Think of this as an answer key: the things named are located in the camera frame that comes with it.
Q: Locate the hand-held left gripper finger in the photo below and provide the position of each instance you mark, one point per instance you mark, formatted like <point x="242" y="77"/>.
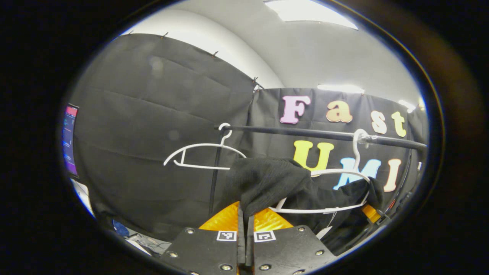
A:
<point x="249" y="248"/>
<point x="241" y="244"/>

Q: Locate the white plastic hanger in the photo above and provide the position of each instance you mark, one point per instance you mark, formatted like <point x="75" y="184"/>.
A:
<point x="198" y="145"/>
<point x="356" y="152"/>

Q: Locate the black metal clothes rack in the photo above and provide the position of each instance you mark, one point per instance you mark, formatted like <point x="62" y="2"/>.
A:
<point x="305" y="131"/>

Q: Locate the white garment hang tag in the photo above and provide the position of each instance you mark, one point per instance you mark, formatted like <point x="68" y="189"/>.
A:
<point x="324" y="232"/>

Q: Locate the black knit garment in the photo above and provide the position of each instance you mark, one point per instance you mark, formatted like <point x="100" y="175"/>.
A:
<point x="267" y="183"/>

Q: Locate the ceiling light panel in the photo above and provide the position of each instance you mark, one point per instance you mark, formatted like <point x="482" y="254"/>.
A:
<point x="340" y="88"/>
<point x="309" y="11"/>
<point x="407" y="105"/>

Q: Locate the black backdrop cloth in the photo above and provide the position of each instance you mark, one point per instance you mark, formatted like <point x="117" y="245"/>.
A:
<point x="153" y="133"/>

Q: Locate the blue object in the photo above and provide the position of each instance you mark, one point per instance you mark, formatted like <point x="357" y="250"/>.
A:
<point x="120" y="228"/>

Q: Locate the white desk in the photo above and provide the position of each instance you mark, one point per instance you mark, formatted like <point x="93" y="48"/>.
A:
<point x="82" y="194"/>

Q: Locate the computer monitor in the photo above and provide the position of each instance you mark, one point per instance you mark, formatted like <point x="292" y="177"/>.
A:
<point x="70" y="141"/>

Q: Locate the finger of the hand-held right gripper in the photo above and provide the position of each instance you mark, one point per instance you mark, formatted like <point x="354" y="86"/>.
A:
<point x="370" y="214"/>

